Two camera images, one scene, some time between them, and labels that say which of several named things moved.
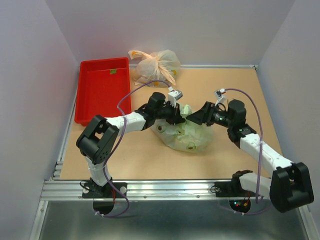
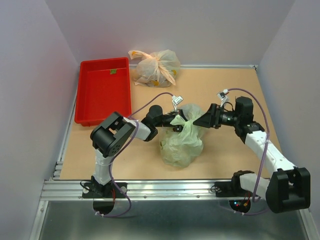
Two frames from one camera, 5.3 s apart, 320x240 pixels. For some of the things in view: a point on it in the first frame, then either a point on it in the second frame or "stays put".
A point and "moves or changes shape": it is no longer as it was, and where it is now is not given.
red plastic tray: (101, 84) stays put
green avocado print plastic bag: (186, 136) moves or changes shape
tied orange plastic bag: (163, 65) stays put
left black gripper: (176, 116) to (180, 113)
